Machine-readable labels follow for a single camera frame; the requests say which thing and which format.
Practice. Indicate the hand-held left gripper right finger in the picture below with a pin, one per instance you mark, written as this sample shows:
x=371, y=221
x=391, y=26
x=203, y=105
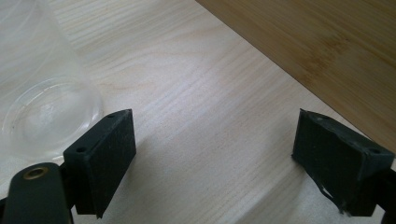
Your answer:
x=339, y=161

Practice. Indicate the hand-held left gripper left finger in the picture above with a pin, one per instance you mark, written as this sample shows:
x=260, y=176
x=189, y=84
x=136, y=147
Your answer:
x=102, y=158

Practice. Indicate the clear glass cup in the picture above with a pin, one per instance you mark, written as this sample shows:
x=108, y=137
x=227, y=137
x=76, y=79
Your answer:
x=40, y=93

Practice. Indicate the brown wooden board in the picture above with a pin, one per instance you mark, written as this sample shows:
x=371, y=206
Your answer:
x=317, y=53

